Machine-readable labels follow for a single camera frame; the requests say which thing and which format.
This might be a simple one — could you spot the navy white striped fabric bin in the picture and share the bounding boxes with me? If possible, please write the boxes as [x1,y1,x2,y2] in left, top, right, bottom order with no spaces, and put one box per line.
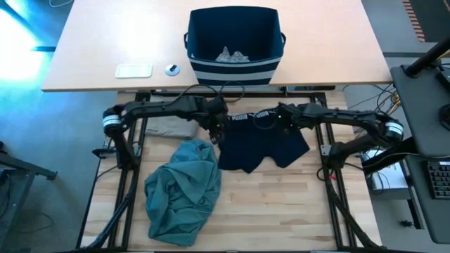
[183,6,287,87]

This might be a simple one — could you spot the black aluminium table frame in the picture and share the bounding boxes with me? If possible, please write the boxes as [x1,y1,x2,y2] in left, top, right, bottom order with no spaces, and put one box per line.
[75,90,383,253]

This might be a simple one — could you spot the teal shirt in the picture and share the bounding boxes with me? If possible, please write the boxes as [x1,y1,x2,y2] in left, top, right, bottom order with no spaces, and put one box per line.
[143,138,223,247]

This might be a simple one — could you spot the grey desk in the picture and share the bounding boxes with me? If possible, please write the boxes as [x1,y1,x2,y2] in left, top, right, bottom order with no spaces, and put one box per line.
[390,65,450,245]

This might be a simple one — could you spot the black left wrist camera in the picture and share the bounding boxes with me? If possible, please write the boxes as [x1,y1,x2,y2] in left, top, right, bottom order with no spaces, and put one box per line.
[207,96,229,114]

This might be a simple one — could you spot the khaki shorts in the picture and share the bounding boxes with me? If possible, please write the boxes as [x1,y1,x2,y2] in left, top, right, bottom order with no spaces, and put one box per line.
[145,115,200,140]

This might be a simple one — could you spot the white box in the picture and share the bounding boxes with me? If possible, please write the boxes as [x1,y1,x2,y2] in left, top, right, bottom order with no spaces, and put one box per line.
[361,149,411,201]

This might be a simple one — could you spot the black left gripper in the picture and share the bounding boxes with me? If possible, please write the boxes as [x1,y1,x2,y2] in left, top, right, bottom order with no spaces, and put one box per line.
[197,101,229,145]

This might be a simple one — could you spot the black support bar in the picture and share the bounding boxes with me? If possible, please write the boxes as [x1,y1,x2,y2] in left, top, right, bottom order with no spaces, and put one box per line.
[361,136,418,175]

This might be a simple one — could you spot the white patterned crumpled cloth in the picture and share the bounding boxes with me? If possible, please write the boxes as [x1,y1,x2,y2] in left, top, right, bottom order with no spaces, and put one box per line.
[214,46,250,63]

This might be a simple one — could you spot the yellow cable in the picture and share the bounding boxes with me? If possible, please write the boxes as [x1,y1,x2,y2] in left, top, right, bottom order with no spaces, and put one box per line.
[365,94,401,120]

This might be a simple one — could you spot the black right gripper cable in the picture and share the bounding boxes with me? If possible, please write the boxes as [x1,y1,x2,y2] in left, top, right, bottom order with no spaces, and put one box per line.
[252,110,279,130]

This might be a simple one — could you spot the black pole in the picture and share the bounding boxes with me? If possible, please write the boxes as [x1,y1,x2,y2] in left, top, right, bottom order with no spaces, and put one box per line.
[404,37,450,78]

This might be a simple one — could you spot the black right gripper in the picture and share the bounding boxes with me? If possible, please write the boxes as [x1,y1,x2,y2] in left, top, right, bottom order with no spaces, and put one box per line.
[276,101,305,136]

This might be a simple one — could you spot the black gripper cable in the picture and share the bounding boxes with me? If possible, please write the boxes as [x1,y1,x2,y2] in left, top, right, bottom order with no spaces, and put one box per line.
[252,110,279,130]
[175,81,247,105]

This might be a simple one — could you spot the navy boxer briefs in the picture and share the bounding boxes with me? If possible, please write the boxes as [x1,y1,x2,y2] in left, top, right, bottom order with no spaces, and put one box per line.
[217,110,311,174]

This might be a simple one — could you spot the black flat device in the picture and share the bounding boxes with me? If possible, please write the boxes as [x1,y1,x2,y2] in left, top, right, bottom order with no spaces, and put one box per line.
[435,66,450,93]

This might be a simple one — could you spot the black metal stand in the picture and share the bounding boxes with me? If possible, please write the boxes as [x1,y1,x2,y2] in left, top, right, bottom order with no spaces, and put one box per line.
[0,140,58,253]

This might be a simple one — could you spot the beige wooden desk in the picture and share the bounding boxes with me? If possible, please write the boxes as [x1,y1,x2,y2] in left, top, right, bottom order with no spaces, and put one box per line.
[41,0,393,93]

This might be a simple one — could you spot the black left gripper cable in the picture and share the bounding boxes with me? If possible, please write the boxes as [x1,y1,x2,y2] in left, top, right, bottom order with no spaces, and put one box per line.
[175,81,247,105]

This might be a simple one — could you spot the black keyboard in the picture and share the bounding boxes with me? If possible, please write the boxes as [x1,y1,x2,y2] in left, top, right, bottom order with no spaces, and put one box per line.
[427,160,450,200]

